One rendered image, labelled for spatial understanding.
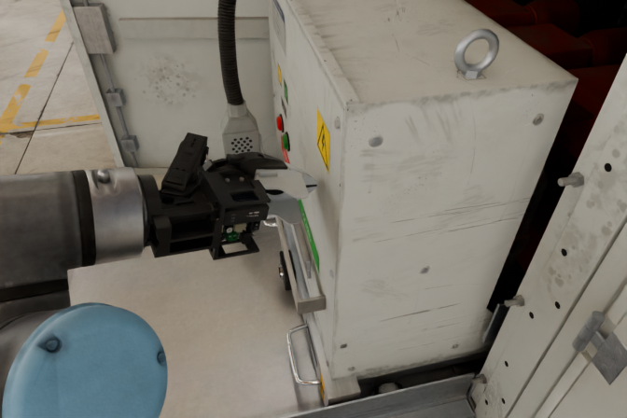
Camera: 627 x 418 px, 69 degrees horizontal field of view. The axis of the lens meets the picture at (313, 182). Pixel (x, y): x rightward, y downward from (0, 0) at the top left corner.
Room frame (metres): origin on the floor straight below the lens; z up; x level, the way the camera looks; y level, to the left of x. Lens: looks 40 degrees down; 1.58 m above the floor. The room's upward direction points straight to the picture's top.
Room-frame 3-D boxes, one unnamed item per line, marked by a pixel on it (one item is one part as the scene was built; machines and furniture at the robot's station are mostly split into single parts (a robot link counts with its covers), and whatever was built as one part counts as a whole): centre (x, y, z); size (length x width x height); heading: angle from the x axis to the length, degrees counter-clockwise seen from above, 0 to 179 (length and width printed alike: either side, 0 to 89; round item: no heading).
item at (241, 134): (0.76, 0.14, 1.04); 0.08 x 0.05 x 0.17; 103
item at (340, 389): (0.58, 0.01, 0.90); 0.54 x 0.05 x 0.06; 13
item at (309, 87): (0.57, 0.03, 1.15); 0.48 x 0.01 x 0.48; 13
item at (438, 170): (0.63, -0.22, 1.15); 0.51 x 0.50 x 0.48; 103
